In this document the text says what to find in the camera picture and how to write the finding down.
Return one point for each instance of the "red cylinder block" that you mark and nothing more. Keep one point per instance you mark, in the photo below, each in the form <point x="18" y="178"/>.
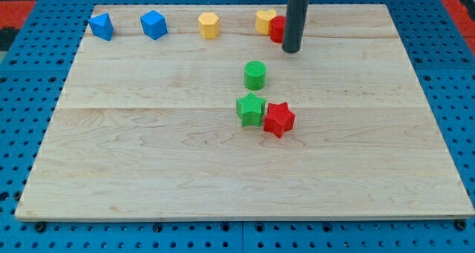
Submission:
<point x="277" y="26"/>

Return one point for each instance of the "blue cube block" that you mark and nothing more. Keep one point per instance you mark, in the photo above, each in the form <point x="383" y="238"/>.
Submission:
<point x="154" y="24"/>

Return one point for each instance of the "red star block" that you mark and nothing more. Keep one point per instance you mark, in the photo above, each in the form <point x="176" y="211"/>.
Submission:
<point x="279" y="119"/>

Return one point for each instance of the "yellow hexagon block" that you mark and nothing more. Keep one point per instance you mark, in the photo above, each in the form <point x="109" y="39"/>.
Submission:
<point x="209" y="25"/>

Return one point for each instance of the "yellow heart block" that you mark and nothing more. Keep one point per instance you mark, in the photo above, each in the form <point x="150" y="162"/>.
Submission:
<point x="263" y="20"/>

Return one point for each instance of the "green star block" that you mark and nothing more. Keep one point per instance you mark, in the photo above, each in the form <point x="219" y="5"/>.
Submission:
<point x="250" y="109"/>

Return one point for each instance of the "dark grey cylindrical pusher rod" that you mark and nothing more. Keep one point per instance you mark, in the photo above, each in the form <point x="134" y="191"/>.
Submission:
<point x="296" y="13"/>

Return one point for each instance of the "light wooden board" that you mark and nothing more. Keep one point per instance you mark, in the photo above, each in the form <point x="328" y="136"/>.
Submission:
<point x="146" y="130"/>

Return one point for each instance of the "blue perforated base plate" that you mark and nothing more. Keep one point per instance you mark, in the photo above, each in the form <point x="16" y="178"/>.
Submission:
<point x="44" y="37"/>

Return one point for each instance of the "green cylinder block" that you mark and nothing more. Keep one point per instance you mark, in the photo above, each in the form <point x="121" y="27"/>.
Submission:
<point x="254" y="75"/>

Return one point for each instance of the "blue triangular prism block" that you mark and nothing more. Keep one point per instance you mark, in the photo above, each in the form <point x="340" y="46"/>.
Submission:
<point x="102" y="26"/>

